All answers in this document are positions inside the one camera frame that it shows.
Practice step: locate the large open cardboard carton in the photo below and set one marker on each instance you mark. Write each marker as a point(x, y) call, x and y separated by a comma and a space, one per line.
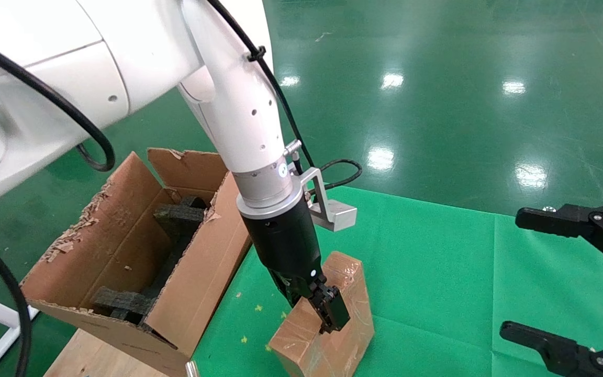
point(123, 246)

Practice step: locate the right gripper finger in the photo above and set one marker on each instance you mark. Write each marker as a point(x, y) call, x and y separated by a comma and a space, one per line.
point(594, 222)
point(566, 358)

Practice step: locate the black foam insert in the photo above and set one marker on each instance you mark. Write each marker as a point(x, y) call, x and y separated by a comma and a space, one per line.
point(181, 217)

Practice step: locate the small taped cardboard box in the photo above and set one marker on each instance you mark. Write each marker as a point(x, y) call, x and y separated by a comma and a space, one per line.
point(354, 324)

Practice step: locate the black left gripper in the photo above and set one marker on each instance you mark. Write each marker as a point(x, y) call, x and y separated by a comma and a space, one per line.
point(286, 246)

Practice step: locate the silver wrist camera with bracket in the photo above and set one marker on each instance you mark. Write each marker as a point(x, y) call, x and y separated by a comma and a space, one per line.
point(335, 215)

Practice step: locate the green table cloth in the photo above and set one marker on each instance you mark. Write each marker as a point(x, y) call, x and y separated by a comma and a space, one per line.
point(437, 272)

